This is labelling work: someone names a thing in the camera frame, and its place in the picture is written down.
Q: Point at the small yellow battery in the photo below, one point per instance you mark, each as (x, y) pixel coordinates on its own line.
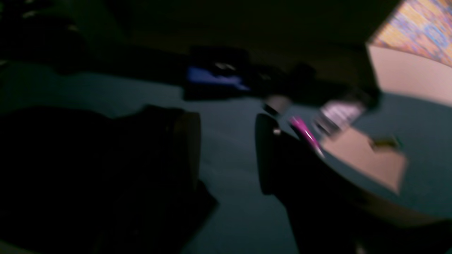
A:
(389, 143)

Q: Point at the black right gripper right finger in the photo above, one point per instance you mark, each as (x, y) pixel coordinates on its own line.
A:
(329, 214)

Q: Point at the blue box device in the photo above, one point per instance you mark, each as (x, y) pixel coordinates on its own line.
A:
(217, 72)

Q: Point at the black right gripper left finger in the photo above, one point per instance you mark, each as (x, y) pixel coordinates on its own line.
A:
(77, 182)

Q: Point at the clear plastic package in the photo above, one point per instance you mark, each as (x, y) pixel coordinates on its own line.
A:
(337, 115)

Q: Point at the white paper card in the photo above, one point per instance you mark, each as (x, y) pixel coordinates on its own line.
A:
(355, 149)

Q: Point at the pink marker pen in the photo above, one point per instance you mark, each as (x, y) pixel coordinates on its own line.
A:
(303, 132)

